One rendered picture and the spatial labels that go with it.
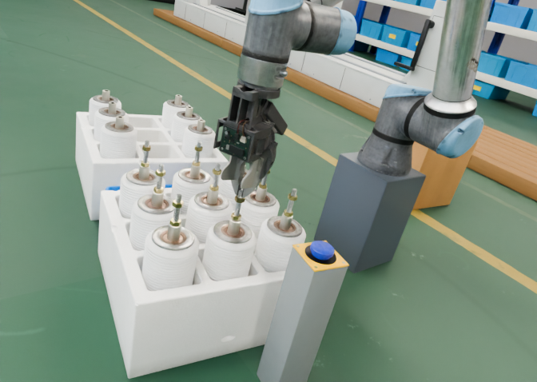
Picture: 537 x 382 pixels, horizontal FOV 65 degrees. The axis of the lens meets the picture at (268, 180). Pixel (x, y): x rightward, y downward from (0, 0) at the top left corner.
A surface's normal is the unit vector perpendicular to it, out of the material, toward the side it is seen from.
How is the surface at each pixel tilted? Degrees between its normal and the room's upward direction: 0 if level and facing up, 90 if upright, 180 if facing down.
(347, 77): 90
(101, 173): 90
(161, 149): 90
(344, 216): 90
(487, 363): 0
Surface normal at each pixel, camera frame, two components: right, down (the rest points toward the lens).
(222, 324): 0.45, 0.47
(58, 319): 0.21, -0.88
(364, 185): -0.79, 0.11
